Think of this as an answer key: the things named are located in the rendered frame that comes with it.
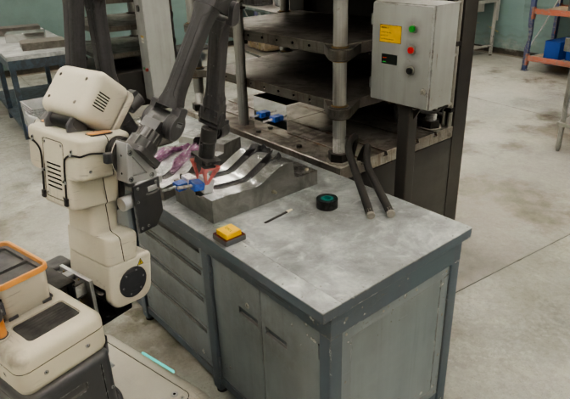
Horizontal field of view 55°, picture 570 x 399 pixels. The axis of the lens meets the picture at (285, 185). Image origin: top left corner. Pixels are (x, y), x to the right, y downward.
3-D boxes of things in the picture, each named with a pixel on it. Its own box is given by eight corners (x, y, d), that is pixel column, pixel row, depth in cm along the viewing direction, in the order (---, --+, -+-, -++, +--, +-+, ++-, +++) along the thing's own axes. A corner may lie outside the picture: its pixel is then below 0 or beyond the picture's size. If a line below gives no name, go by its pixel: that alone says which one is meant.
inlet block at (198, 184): (180, 198, 188) (181, 184, 186) (173, 192, 191) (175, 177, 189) (212, 193, 196) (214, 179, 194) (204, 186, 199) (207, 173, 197)
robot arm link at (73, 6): (50, -32, 169) (69, -31, 163) (89, -27, 179) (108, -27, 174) (58, 113, 182) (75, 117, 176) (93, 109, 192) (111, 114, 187)
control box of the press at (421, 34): (405, 334, 258) (430, 6, 198) (357, 305, 279) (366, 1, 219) (433, 314, 270) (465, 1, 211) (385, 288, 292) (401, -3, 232)
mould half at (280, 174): (213, 224, 193) (210, 188, 187) (176, 200, 211) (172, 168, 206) (317, 183, 222) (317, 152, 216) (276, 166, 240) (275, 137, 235)
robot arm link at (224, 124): (199, 105, 183) (221, 114, 181) (216, 98, 193) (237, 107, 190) (192, 137, 188) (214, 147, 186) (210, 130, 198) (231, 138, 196)
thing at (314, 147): (340, 181, 242) (340, 165, 239) (187, 119, 334) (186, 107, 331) (451, 137, 291) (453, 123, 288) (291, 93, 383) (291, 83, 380)
